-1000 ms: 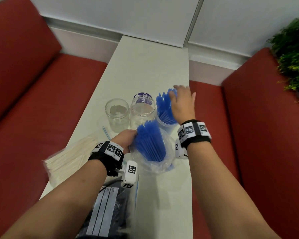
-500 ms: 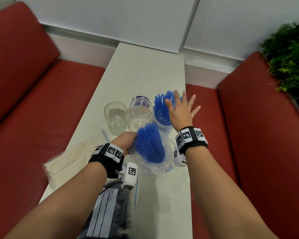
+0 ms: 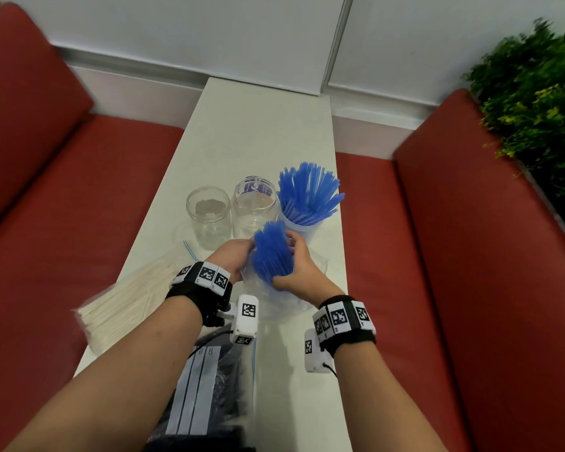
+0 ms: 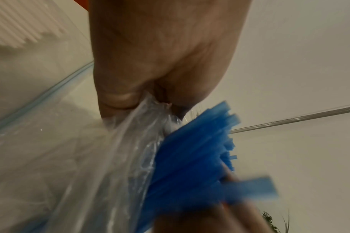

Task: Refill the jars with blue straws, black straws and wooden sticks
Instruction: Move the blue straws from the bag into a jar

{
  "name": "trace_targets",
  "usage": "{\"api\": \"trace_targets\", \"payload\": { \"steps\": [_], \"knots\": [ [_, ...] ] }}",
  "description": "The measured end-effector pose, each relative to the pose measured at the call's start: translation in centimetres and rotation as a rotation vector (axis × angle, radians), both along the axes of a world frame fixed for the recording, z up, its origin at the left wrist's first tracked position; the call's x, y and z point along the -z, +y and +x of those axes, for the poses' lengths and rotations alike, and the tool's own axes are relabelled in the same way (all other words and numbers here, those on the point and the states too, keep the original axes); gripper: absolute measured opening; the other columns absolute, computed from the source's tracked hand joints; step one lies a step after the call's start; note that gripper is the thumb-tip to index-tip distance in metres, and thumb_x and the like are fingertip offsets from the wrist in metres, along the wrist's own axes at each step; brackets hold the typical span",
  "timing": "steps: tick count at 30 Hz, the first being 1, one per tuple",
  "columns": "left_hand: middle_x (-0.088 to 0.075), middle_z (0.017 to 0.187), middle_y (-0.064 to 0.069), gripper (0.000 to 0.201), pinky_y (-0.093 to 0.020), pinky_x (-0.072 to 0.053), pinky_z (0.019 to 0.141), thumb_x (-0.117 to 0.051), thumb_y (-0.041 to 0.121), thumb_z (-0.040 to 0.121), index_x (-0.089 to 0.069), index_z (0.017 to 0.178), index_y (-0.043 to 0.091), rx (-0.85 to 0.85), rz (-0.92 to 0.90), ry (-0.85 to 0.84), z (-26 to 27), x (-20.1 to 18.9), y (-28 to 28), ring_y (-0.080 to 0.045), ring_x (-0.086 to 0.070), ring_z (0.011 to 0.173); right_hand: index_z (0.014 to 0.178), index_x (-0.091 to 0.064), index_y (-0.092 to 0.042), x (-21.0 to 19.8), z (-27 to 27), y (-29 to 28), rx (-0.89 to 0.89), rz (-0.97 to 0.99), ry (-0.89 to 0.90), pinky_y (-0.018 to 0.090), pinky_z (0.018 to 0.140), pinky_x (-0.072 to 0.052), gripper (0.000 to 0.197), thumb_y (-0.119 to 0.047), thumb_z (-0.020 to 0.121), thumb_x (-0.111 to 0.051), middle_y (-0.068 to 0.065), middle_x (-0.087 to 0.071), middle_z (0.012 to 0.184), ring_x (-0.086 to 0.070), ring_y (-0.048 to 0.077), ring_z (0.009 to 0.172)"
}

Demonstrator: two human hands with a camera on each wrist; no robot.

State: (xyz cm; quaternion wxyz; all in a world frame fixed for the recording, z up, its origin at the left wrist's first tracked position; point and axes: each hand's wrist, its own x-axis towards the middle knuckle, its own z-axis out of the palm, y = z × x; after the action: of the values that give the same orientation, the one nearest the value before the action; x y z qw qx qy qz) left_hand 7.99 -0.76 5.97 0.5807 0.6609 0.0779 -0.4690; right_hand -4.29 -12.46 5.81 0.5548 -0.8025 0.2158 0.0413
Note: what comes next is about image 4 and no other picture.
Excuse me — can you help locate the person's left hand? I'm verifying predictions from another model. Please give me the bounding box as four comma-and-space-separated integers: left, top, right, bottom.
88, 0, 253, 119

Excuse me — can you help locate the green plant hedge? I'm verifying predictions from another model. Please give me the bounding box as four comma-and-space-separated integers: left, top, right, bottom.
261, 209, 291, 233

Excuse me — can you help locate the clear blue-zip bag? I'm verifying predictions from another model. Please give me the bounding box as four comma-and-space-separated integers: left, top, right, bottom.
0, 0, 95, 137

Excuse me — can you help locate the large bundle of blue straws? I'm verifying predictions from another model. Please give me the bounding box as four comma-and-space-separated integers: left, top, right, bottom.
134, 101, 279, 233

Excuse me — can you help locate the person's right hand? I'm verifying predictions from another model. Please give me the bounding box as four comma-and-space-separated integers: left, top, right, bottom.
154, 168, 272, 233

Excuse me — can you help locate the grey wall divider strip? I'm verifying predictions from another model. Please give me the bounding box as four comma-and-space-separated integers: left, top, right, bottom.
229, 103, 350, 135

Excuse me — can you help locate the clear plastic bag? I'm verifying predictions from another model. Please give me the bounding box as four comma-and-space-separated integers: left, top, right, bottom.
0, 91, 199, 233

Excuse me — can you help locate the red sofa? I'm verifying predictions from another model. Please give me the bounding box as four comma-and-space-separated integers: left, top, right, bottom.
74, 0, 91, 11

